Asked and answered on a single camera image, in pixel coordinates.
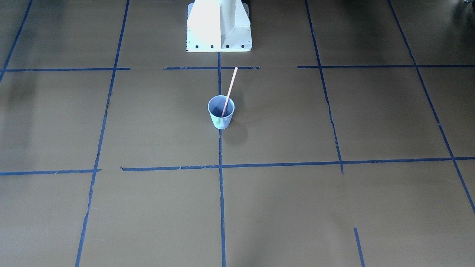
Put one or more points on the white pedestal column base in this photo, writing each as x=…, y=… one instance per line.
x=218, y=26

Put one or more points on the blue ribbed cup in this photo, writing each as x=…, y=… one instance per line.
x=221, y=110

